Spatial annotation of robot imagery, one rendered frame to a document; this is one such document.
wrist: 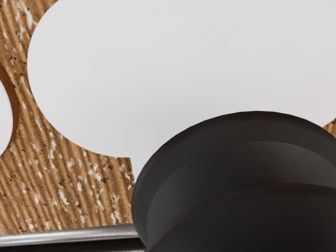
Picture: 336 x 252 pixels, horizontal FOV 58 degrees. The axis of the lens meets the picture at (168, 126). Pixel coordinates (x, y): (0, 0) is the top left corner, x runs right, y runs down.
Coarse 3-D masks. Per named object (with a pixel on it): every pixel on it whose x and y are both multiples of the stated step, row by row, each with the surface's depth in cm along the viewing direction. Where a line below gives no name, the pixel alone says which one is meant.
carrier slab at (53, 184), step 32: (0, 0) 12; (32, 0) 12; (0, 32) 13; (32, 32) 13; (32, 96) 14; (32, 128) 15; (0, 160) 16; (32, 160) 16; (64, 160) 16; (96, 160) 16; (128, 160) 16; (0, 192) 17; (32, 192) 17; (64, 192) 17; (96, 192) 17; (128, 192) 17; (0, 224) 18; (32, 224) 18; (64, 224) 18; (96, 224) 18
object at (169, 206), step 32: (192, 160) 5; (224, 160) 5; (256, 160) 5; (288, 160) 5; (320, 160) 5; (160, 192) 5; (192, 192) 5; (224, 192) 5; (256, 192) 4; (288, 192) 4; (320, 192) 4; (160, 224) 5; (192, 224) 4; (224, 224) 4; (256, 224) 4; (288, 224) 4; (320, 224) 4
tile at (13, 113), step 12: (0, 72) 13; (0, 84) 13; (0, 96) 13; (12, 96) 14; (0, 108) 14; (12, 108) 14; (0, 120) 14; (12, 120) 14; (0, 132) 14; (12, 132) 15; (0, 144) 15
